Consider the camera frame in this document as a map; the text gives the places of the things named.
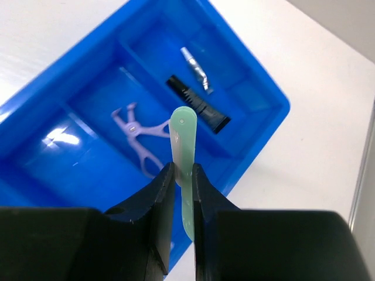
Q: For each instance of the blue plastic organizer tray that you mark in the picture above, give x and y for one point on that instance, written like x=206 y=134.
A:
x=61 y=148

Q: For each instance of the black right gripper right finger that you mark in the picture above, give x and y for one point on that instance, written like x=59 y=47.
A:
x=235 y=244

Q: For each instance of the aluminium right side rail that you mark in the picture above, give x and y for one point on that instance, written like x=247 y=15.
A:
x=362 y=169

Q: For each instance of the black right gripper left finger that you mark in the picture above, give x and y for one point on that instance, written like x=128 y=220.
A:
x=129 y=241

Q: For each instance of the mint green nail file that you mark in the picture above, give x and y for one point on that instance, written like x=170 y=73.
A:
x=182 y=129

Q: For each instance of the silver small tube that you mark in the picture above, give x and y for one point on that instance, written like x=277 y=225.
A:
x=198 y=71

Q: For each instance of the black mascara tube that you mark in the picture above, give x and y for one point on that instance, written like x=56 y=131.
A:
x=212 y=117

